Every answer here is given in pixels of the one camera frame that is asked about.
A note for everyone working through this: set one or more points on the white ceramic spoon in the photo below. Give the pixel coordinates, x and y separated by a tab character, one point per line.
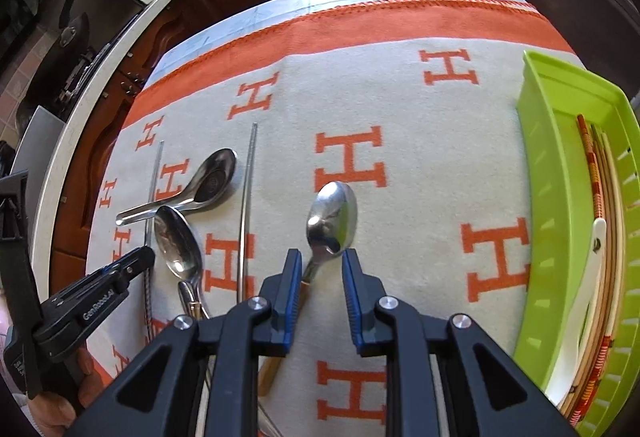
580	307

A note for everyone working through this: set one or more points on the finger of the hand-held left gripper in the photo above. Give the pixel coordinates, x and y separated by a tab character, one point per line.
120	274

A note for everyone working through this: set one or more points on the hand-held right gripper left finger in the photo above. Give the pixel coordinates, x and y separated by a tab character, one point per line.
287	302

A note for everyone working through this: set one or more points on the orange patterned blanket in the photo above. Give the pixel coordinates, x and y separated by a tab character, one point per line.
400	142

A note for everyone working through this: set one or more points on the red patterned wooden chopstick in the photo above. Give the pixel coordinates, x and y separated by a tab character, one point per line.
590	162

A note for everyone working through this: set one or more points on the person's left hand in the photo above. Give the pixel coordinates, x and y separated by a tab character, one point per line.
55	412

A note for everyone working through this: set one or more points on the metal soup spoon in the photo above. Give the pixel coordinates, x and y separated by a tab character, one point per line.
215	177

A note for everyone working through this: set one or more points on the black gas stove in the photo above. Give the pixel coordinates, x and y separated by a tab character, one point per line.
75	77

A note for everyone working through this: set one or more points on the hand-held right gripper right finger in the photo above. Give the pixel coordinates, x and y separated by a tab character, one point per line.
355	302

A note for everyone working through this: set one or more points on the cream chopstick red banded end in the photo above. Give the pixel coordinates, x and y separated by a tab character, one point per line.
595	377
617	217

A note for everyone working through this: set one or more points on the brown wooden chopstick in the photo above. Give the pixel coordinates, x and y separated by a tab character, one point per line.
602	177

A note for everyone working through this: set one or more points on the large metal spoon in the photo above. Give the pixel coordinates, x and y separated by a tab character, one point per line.
175	242

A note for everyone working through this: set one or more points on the steel splash guard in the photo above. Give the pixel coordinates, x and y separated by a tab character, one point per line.
115	2

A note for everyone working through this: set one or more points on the green plastic tray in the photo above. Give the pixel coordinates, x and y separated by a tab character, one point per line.
550	167

